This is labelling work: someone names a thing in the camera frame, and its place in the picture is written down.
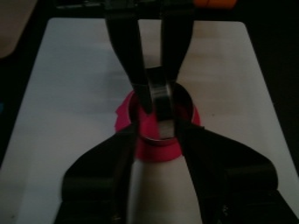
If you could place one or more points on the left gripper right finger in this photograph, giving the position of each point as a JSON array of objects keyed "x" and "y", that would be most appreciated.
[{"x": 233, "y": 180}]

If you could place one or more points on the white cutting board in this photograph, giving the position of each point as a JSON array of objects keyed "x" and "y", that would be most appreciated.
[{"x": 69, "y": 73}]

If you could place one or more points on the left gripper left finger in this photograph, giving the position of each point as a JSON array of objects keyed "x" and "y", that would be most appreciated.
[{"x": 97, "y": 186}]

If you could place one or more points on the beige rounded container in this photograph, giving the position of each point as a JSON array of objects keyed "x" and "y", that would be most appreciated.
[{"x": 13, "y": 23}]

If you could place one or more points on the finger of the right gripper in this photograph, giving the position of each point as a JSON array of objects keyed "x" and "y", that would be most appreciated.
[
  {"x": 125, "y": 46},
  {"x": 176, "y": 43}
]

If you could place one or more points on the orange plastic object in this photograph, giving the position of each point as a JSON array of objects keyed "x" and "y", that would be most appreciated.
[{"x": 216, "y": 3}]

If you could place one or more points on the round metal dough cutter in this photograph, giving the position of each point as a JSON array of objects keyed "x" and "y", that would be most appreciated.
[{"x": 161, "y": 93}]

